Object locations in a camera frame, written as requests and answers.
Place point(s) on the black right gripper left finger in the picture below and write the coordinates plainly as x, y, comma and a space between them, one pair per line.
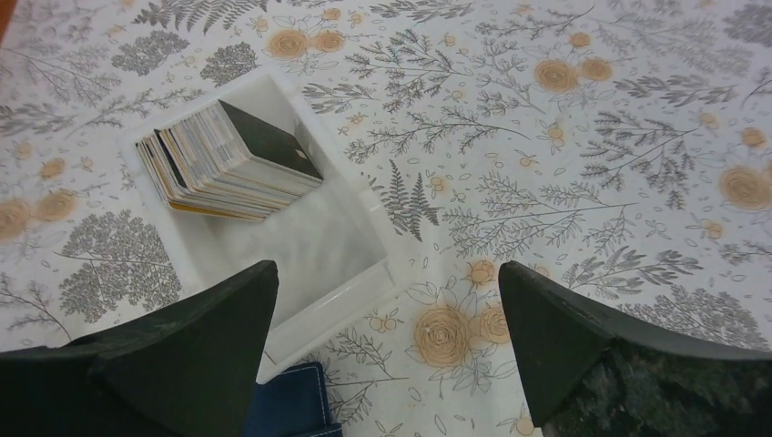
185, 370

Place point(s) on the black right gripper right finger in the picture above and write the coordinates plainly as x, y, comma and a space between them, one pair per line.
591, 370

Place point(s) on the blue leather card holder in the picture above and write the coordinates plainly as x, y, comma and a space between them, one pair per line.
294, 404

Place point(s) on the white plastic card box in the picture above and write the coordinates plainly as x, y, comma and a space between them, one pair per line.
335, 249

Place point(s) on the stack of cards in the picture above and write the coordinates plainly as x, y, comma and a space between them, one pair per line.
222, 161

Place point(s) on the floral tablecloth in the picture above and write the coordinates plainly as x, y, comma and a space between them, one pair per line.
621, 148

